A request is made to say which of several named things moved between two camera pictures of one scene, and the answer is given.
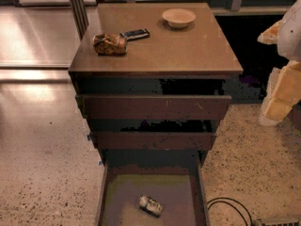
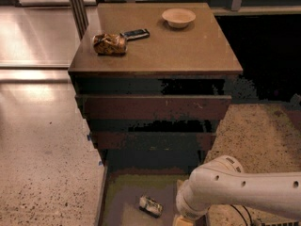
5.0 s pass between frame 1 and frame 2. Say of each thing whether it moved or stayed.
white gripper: moved
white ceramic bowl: stayed
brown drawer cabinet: stayed
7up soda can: stayed
